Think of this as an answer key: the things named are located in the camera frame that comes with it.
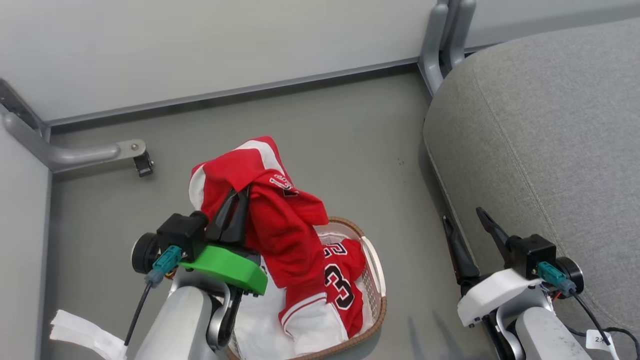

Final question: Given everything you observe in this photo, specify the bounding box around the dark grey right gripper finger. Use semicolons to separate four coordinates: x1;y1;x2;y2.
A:
442;214;482;285
475;207;516;266

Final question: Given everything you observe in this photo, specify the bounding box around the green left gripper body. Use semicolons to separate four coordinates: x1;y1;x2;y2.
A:
178;244;269;296

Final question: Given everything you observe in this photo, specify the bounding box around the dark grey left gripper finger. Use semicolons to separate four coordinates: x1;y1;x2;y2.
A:
204;188;239;244
223;185;251;247

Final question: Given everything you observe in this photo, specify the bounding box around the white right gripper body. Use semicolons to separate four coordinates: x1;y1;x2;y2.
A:
457;268;544;329

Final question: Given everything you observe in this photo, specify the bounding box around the red white basketball jersey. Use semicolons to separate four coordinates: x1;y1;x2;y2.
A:
188;135;367;355

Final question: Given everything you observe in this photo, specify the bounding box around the white cloth basket liner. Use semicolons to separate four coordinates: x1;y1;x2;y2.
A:
232;232;375;360

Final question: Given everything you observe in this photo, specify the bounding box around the white laundry basket brown rim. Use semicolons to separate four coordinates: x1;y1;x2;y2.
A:
226;216;388;360

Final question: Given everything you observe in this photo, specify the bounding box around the black round left gripper motor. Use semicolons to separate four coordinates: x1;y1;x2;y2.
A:
131;232;162;275

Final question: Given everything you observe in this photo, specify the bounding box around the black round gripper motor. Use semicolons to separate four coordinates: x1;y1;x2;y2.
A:
554;256;585;297
131;232;162;275

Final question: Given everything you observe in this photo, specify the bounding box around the black round right gripper motor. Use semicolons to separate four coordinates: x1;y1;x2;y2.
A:
554;256;585;297

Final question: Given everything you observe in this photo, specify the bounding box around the black caster wheel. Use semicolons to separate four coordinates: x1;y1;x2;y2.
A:
132;150;155;178

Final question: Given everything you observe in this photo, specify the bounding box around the grey fabric sofa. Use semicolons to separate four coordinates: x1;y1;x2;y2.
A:
423;17;640;360

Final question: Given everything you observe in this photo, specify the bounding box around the white crumpled paper strip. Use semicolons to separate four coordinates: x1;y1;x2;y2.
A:
49;309;129;360

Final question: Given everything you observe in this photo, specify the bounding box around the grey partition foot bar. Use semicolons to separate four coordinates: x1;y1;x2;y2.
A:
0;79;147;174

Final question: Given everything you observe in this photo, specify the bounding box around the black right cable teal plug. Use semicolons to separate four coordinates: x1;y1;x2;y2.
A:
537;261;640;358

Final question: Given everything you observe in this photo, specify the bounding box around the black cable teal plug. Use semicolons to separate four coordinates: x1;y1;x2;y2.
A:
123;244;183;347
537;261;640;358

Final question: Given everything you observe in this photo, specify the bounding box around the black left cable teal plug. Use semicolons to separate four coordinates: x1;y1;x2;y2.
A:
123;244;183;347

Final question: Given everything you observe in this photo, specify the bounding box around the white cable label tag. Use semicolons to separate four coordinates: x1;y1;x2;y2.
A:
584;328;621;360

